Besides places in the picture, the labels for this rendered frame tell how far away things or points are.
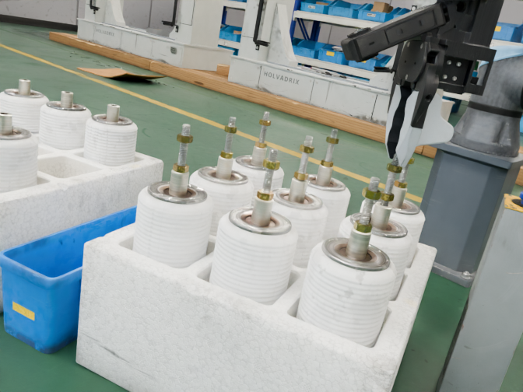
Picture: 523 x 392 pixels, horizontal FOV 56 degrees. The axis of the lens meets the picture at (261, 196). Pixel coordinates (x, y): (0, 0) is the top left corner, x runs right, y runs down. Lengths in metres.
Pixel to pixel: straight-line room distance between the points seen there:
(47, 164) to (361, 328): 0.65
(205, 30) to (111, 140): 3.27
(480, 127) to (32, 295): 0.94
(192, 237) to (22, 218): 0.29
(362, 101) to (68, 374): 2.52
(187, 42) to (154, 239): 3.56
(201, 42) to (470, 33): 3.62
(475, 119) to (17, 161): 0.92
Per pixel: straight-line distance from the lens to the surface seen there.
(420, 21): 0.60
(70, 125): 1.04
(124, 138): 0.96
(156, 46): 4.31
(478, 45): 0.64
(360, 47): 0.58
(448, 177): 1.20
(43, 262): 0.81
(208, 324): 0.57
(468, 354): 0.76
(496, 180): 1.19
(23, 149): 0.80
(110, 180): 0.91
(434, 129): 0.62
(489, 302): 0.72
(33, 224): 0.82
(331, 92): 3.11
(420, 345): 0.94
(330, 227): 0.78
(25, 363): 0.75
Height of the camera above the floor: 0.46
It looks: 18 degrees down
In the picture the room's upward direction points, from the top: 11 degrees clockwise
